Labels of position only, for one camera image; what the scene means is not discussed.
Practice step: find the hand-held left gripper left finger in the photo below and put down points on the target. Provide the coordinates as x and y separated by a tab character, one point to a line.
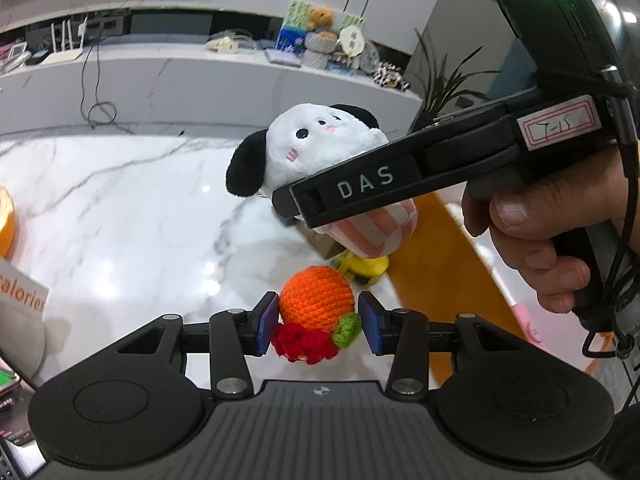
265	322

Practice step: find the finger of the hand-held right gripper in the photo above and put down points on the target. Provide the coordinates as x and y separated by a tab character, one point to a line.
282	202

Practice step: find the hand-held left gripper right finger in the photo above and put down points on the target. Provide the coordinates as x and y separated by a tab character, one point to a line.
371	322

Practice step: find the brown cardboard box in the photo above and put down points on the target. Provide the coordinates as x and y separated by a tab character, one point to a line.
320	242

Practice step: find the crochet orange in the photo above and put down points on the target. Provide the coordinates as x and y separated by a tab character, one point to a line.
315	297

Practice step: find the yellow tape measure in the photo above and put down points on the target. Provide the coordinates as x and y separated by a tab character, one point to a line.
367	265

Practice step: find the white dog plush striped outfit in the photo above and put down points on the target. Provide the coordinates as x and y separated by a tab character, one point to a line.
310	150

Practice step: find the orange storage box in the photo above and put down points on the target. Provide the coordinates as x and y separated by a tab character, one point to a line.
440	270

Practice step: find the person's right hand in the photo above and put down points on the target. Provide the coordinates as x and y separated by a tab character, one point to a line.
525	210

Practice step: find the potted long-leaf plant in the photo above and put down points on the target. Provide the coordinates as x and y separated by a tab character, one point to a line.
445	85

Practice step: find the black white block figures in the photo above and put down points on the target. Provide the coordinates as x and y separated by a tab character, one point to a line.
395	76

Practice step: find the white marble TV cabinet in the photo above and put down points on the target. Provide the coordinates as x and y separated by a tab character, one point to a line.
225	90

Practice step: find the round decorative plate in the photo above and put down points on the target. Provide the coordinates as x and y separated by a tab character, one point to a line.
370	57

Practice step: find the grey tablet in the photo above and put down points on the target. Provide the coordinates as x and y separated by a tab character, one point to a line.
284	57

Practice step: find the white round hand fan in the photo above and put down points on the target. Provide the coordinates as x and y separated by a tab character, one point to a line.
351	41

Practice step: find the grey knitted basket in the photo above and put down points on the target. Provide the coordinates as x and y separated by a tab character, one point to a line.
320	50

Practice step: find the green blue illustrated picture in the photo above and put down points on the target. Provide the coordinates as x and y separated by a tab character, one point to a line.
295	20

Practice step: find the brown teddy bear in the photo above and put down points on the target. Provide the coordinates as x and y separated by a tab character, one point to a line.
321	19

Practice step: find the pink insulated water bottle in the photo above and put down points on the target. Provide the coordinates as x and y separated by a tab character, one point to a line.
20	340

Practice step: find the black smartphone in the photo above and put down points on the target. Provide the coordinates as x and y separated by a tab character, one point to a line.
7	375

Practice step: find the white router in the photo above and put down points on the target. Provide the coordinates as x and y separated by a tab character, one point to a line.
67	50

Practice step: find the white desk telephone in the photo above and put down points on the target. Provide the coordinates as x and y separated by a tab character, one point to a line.
15	57

